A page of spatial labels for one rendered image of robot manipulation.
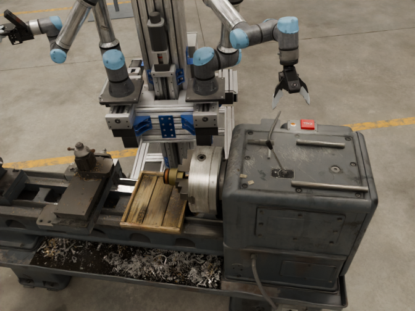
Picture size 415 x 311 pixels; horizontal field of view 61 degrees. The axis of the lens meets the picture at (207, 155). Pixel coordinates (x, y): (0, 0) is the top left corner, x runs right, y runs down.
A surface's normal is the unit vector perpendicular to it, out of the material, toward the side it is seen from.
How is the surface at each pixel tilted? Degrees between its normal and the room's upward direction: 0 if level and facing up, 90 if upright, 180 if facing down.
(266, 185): 0
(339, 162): 0
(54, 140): 0
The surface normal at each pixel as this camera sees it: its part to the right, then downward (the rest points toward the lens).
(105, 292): -0.06, -0.71
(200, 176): -0.14, -0.15
